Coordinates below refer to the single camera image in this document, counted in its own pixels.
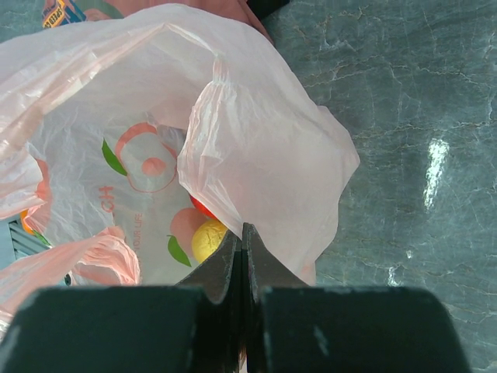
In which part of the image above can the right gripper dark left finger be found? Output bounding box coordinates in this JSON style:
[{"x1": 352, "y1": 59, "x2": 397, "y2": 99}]
[{"x1": 1, "y1": 233, "x2": 241, "y2": 372}]

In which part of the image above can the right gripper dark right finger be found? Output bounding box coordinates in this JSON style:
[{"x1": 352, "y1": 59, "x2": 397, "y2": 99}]
[{"x1": 242, "y1": 223, "x2": 470, "y2": 372}]

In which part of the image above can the red apple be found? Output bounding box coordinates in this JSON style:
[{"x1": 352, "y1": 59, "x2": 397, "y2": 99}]
[{"x1": 189, "y1": 195, "x2": 217, "y2": 220}]

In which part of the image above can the orange fruit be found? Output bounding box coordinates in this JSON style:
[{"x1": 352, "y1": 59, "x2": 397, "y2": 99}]
[{"x1": 19, "y1": 209, "x2": 37, "y2": 235}]

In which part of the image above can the pink plastic bag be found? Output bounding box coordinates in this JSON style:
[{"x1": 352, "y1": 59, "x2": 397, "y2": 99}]
[{"x1": 1, "y1": 5, "x2": 360, "y2": 323}]

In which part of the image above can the black cloth under shirt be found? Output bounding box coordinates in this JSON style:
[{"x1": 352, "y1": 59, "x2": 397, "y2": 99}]
[{"x1": 247, "y1": 0, "x2": 290, "y2": 19}]

